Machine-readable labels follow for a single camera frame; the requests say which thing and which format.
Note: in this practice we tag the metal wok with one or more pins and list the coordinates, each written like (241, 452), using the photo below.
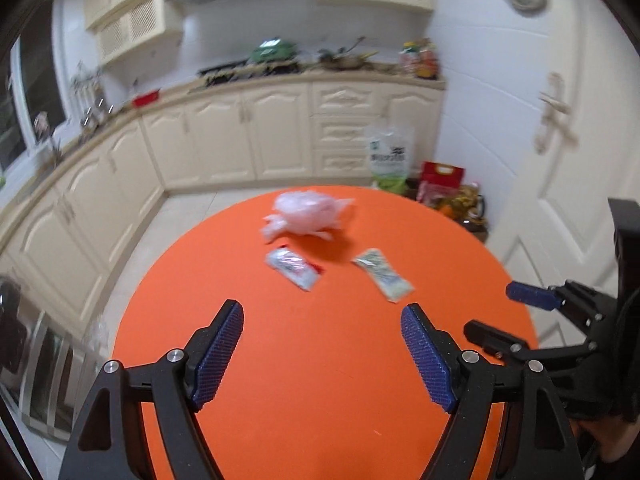
(345, 60)

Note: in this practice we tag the cluster of condiment bottles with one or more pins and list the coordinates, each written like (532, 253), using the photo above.
(420, 60)

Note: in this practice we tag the red container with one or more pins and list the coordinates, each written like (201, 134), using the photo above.
(146, 99)

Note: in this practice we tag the white and green rice bag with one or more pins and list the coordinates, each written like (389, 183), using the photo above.
(390, 160)

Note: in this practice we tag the cream base cabinets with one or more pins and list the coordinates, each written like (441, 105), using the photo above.
(225, 135)

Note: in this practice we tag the glassware rack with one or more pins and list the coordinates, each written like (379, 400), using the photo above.
(90, 100)

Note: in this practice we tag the small pink figurine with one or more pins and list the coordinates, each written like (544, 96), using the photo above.
(41, 125)

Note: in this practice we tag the black gas stove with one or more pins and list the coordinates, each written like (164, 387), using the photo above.
(240, 70)

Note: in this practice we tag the round orange table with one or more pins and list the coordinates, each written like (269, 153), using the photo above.
(325, 360)

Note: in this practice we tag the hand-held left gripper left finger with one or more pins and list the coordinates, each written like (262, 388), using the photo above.
(220, 355)

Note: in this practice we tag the pink plastic bag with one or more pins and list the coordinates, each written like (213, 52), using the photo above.
(305, 210)

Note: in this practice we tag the white and red packet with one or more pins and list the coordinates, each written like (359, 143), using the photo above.
(292, 266)

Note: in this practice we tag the dark glass appliance front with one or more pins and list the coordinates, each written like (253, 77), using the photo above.
(50, 385)

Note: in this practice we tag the white panel door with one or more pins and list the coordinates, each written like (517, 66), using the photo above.
(575, 200)

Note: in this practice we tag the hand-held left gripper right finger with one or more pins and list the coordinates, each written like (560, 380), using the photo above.
(425, 355)

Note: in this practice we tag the white and green packet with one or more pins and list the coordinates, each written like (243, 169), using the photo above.
(385, 277)

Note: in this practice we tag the red gift box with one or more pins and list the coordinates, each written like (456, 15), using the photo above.
(442, 177)

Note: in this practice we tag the green cooking pot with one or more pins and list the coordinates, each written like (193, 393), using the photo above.
(272, 51)

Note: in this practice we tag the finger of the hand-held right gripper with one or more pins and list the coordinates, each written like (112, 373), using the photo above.
(532, 295)
(495, 338)

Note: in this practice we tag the kitchen window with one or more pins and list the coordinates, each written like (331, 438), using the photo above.
(40, 75)

